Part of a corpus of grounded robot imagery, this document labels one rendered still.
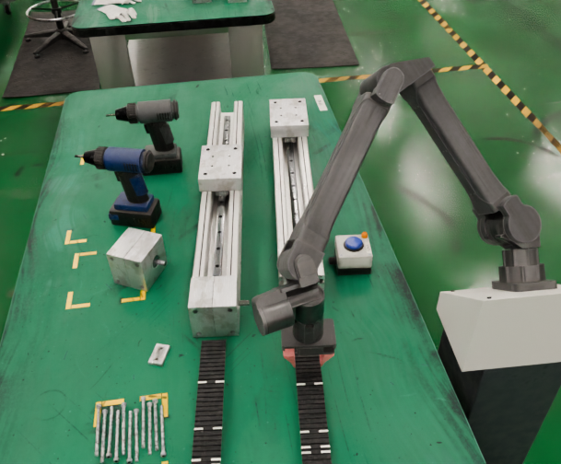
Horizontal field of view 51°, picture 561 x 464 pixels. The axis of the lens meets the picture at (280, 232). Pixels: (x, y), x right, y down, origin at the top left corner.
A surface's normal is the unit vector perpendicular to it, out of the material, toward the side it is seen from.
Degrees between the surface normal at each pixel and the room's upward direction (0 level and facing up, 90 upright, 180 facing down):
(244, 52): 90
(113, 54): 90
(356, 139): 47
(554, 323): 90
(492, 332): 90
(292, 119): 0
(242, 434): 0
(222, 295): 0
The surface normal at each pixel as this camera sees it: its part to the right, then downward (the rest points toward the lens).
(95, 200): -0.02, -0.76
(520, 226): 0.29, -0.05
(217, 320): 0.04, 0.65
